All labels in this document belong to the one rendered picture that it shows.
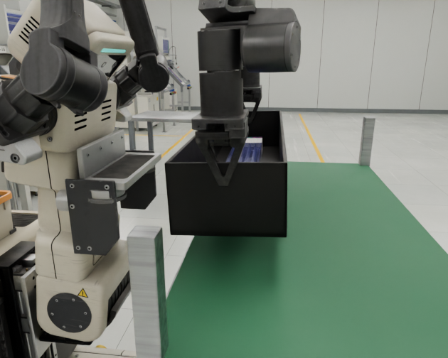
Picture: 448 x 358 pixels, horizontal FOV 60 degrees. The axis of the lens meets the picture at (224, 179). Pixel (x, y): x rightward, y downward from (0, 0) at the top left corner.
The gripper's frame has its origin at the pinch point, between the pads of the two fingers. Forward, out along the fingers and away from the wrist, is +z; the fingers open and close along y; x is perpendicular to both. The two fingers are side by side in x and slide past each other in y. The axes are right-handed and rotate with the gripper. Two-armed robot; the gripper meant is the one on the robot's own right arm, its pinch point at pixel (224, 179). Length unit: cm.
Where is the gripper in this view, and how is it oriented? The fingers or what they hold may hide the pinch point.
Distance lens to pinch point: 54.5
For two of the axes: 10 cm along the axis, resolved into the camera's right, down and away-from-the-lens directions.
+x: -9.9, -0.1, 1.3
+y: 1.2, -2.8, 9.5
